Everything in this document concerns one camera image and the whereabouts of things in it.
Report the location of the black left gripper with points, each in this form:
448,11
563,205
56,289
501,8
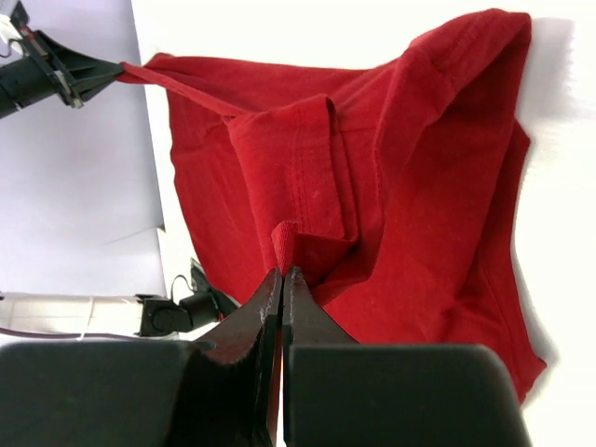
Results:
37,75

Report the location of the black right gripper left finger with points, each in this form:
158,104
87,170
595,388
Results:
214,391

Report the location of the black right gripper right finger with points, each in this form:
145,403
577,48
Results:
338,392

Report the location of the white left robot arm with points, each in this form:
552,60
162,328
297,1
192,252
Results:
63,317

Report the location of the dark red t-shirt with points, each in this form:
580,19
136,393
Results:
393,189

